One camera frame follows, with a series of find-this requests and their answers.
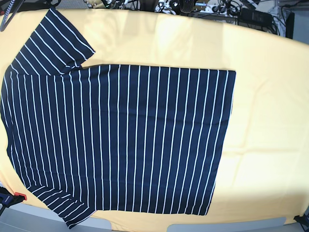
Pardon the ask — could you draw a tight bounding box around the navy white striped T-shirt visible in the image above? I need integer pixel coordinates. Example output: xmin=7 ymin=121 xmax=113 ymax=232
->
xmin=0 ymin=8 xmax=236 ymax=228

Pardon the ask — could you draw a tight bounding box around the white power strip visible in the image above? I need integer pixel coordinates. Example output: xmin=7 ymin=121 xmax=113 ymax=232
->
xmin=154 ymin=1 xmax=216 ymax=14

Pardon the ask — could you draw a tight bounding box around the yellow table cloth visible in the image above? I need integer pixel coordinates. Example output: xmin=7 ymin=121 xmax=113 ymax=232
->
xmin=0 ymin=9 xmax=309 ymax=232

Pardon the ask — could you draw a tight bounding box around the black power adapter box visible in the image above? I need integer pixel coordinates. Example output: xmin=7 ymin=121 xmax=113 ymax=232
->
xmin=238 ymin=8 xmax=273 ymax=27

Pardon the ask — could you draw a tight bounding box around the grey chair back right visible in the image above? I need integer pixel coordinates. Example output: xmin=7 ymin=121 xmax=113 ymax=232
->
xmin=167 ymin=217 xmax=286 ymax=232

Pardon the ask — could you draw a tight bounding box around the grey chair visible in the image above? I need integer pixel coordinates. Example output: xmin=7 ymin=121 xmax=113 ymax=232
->
xmin=167 ymin=217 xmax=286 ymax=232
xmin=0 ymin=209 xmax=111 ymax=232

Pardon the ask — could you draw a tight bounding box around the blue red table clamp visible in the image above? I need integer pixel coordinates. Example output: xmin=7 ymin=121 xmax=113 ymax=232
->
xmin=0 ymin=187 xmax=27 ymax=215

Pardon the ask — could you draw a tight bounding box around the grey chair back left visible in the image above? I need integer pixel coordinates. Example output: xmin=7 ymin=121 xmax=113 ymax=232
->
xmin=0 ymin=209 xmax=111 ymax=232

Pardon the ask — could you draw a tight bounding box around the black right table clamp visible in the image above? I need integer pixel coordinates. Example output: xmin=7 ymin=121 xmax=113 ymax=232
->
xmin=294 ymin=213 xmax=309 ymax=232

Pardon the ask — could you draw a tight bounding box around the braided black cable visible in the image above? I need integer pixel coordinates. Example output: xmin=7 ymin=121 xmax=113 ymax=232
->
xmin=0 ymin=0 xmax=25 ymax=32

